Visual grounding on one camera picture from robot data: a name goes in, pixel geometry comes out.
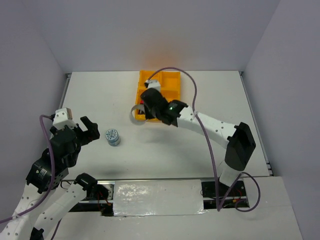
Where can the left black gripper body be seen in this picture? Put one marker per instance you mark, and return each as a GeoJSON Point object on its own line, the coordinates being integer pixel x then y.
{"type": "Point", "coordinates": [72, 159]}

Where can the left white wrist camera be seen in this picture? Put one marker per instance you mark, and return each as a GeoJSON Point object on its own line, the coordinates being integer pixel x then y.
{"type": "Point", "coordinates": [63, 117]}

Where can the yellow four-compartment organizer tray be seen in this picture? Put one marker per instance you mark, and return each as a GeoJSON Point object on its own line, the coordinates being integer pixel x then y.
{"type": "Point", "coordinates": [170, 82]}

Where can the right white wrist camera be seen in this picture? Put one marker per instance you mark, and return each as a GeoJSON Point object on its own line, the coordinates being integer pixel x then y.
{"type": "Point", "coordinates": [153, 84]}

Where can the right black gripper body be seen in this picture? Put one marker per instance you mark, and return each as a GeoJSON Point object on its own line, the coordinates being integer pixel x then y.
{"type": "Point", "coordinates": [150, 112]}

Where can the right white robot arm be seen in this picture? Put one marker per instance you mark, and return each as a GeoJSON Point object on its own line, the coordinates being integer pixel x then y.
{"type": "Point", "coordinates": [237, 140]}

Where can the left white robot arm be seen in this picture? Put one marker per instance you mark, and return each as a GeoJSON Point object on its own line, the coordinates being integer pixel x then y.
{"type": "Point", "coordinates": [30, 220]}

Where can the silver foil covered panel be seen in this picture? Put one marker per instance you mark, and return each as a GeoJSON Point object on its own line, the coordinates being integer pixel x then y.
{"type": "Point", "coordinates": [158, 198]}

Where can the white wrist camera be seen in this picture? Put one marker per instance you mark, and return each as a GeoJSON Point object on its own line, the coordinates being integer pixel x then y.
{"type": "Point", "coordinates": [153, 84]}
{"type": "Point", "coordinates": [63, 117]}

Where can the clear tape roll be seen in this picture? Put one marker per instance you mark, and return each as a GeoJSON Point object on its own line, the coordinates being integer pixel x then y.
{"type": "Point", "coordinates": [133, 115]}

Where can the blue putty jar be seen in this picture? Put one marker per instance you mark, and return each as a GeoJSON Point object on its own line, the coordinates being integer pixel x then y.
{"type": "Point", "coordinates": [112, 136]}

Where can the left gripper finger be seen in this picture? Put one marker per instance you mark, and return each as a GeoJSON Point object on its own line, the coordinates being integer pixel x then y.
{"type": "Point", "coordinates": [54, 130]}
{"type": "Point", "coordinates": [92, 133]}

